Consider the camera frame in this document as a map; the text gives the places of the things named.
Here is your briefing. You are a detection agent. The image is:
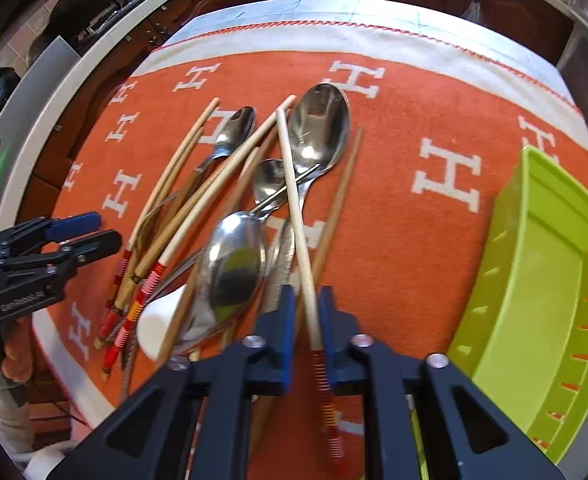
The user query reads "small steel spoon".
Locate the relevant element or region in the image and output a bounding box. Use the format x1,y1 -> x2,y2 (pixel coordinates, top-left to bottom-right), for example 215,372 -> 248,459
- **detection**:
140,106 -> 256,244

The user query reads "small steel teaspoon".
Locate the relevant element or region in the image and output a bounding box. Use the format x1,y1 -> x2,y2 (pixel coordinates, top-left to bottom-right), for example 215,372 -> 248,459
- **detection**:
251,158 -> 285,204

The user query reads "white ceramic spoon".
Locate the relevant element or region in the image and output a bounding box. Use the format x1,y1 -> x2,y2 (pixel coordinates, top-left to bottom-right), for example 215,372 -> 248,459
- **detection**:
135,285 -> 185,362

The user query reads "medium steel spoon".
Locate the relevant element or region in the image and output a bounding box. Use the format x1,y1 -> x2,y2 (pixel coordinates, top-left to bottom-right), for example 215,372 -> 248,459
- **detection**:
173,161 -> 320,346

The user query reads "long diagonal bamboo chopstick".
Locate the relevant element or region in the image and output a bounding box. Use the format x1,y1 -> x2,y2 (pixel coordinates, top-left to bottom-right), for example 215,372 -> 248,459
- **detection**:
102,94 -> 296,382

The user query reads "large steel spoon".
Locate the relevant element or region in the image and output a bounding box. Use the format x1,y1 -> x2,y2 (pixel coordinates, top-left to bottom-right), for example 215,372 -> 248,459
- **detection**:
259,82 -> 350,313

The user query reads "orange H-pattern towel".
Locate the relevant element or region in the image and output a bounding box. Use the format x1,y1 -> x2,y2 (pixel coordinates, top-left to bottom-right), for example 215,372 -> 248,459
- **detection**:
30,19 -> 588,480

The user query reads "plastic bag on cabinet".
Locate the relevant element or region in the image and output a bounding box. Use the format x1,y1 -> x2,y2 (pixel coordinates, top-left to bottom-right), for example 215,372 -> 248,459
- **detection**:
461,0 -> 485,25

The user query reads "green plastic utensil tray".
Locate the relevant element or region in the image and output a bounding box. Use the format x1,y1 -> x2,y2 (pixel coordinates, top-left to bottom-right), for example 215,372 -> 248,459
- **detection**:
448,146 -> 588,463

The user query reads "red-tipped bamboo chopstick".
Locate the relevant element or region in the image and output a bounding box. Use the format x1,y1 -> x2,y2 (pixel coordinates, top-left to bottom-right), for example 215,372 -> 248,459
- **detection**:
275,106 -> 346,479

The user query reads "operator left hand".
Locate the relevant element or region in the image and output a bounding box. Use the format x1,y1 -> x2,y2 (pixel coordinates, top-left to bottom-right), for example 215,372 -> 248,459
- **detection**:
2,316 -> 33,384

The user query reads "brown wooden chopstick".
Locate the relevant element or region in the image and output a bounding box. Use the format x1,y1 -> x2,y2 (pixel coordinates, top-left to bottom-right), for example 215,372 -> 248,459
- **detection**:
249,126 -> 363,455

